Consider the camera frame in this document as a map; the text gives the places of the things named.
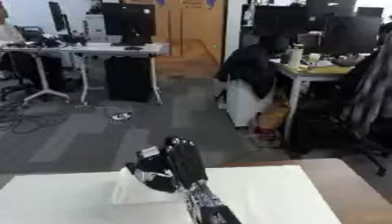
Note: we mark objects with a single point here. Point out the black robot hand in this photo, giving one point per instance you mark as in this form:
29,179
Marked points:
181,163

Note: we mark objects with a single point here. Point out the white power strip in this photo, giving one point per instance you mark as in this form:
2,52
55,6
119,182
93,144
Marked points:
122,116

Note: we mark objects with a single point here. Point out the red bag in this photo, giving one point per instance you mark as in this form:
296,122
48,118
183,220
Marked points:
266,135

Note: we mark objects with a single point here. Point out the black computer tower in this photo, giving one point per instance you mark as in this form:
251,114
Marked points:
127,78

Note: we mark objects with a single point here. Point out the yellow bag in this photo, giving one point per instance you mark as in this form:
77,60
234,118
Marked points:
275,115

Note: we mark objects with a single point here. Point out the person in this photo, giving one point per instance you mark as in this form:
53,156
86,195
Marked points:
252,67

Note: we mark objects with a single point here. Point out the wooden door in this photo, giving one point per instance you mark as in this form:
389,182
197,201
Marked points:
189,26

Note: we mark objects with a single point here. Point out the white office desk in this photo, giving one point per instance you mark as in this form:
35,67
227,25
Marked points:
102,48

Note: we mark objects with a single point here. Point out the large black monitor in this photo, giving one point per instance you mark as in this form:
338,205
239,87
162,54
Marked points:
130,20

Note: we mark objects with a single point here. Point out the grey desk with clutter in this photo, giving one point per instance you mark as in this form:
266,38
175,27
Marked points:
306,75

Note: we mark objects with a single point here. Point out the pale tall tumbler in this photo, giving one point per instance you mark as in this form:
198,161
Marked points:
294,59

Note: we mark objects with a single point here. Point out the white cup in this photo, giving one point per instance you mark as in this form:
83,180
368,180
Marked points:
314,57

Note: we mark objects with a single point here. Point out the slim black monitor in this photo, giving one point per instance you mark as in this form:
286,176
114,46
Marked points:
57,16

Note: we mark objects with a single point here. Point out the office chair with jacket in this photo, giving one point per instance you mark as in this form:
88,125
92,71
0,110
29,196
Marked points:
367,96

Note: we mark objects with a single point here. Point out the black desk monitor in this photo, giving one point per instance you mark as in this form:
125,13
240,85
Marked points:
352,35

